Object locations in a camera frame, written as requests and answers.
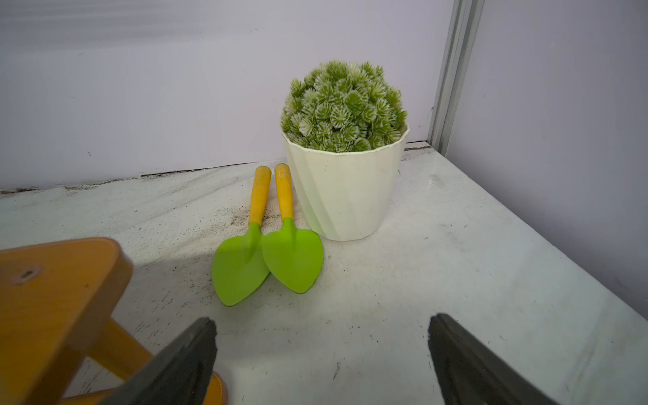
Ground white plant pot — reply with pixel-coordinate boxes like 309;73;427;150
283;126;409;241

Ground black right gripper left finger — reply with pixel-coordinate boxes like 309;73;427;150
101;317;218;405

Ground green artificial plant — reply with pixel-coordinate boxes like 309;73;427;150
280;61;408;154

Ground green trowel yellow handle right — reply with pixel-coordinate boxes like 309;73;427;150
261;164;323;294

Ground green trowel yellow handle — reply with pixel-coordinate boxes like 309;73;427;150
212;166;272;307
261;164;323;294

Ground wooden two-tier shelf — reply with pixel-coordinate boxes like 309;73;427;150
1;238;228;404

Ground aluminium corner frame post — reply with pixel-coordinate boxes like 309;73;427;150
428;0;485;156

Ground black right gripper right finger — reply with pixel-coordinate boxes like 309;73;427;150
428;313;555;404

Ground green trowel yellow handle left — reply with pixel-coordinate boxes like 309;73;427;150
212;166;272;307

